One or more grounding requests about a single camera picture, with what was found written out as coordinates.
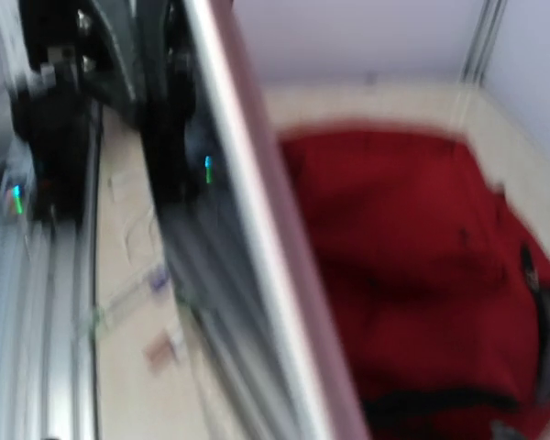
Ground white tablet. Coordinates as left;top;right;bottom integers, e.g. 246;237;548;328
136;1;368;439

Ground red backpack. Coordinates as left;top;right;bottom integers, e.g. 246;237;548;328
281;127;550;439

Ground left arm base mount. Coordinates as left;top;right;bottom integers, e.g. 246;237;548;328
12;1;146;220

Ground front aluminium rail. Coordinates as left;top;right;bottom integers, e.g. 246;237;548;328
0;102;103;439

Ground left aluminium frame post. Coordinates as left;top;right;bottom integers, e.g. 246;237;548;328
460;0;508;86

